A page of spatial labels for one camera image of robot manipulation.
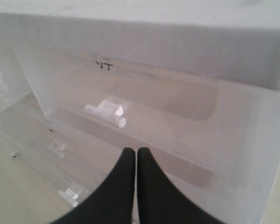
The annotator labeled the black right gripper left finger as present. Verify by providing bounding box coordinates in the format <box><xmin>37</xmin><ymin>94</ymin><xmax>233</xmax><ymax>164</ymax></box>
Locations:
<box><xmin>53</xmin><ymin>148</ymin><xmax>135</xmax><ymax>224</ymax></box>

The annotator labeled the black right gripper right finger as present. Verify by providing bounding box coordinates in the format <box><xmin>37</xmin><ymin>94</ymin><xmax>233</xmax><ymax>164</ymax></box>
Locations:
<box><xmin>137</xmin><ymin>147</ymin><xmax>222</xmax><ymax>224</ymax></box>

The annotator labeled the bottom wide translucent drawer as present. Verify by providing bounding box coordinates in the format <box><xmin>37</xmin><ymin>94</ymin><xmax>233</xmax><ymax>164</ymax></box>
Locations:
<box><xmin>38</xmin><ymin>148</ymin><xmax>123</xmax><ymax>208</ymax></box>

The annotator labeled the wide translucent drawer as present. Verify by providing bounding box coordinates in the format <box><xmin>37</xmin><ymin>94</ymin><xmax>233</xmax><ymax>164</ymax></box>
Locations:
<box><xmin>0</xmin><ymin>93</ymin><xmax>140</xmax><ymax>187</ymax></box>
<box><xmin>38</xmin><ymin>148</ymin><xmax>123</xmax><ymax>208</ymax></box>

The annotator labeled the middle wide translucent drawer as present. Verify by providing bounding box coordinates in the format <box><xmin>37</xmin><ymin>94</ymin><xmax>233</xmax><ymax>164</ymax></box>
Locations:
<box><xmin>0</xmin><ymin>93</ymin><xmax>140</xmax><ymax>187</ymax></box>

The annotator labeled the top right translucent drawer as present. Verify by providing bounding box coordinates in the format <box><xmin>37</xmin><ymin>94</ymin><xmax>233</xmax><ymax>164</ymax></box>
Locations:
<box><xmin>14</xmin><ymin>45</ymin><xmax>280</xmax><ymax>213</ymax></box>

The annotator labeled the clear plastic storage bin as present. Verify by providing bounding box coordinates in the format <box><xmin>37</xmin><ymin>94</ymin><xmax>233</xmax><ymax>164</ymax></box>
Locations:
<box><xmin>0</xmin><ymin>3</ymin><xmax>280</xmax><ymax>224</ymax></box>

